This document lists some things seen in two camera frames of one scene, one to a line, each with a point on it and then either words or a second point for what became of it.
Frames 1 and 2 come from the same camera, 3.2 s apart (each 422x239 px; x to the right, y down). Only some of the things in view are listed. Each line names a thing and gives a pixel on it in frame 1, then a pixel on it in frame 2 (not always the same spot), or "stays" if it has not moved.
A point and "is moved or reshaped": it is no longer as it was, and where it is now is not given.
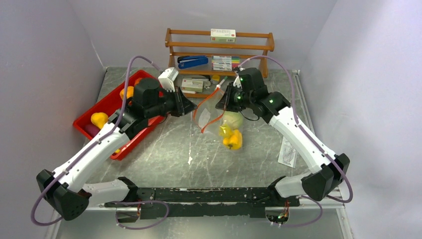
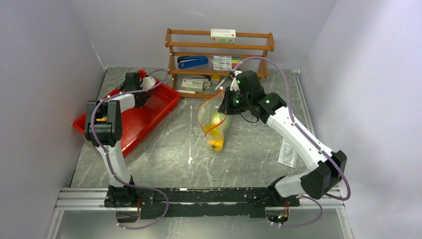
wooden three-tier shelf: x=201 y=59 stays
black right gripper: x=225 y=102 stays
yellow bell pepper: x=234 y=141 -> x=216 y=145
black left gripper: x=182 y=104 -> x=145 y=95
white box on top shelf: x=223 y=36 stays
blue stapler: x=186 y=61 stays
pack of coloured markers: x=224 y=62 stays
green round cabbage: x=234 y=119 -> x=217 y=117
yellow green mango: x=224 y=130 -> x=214 y=132
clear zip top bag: x=212 y=120 is moved or reshaped
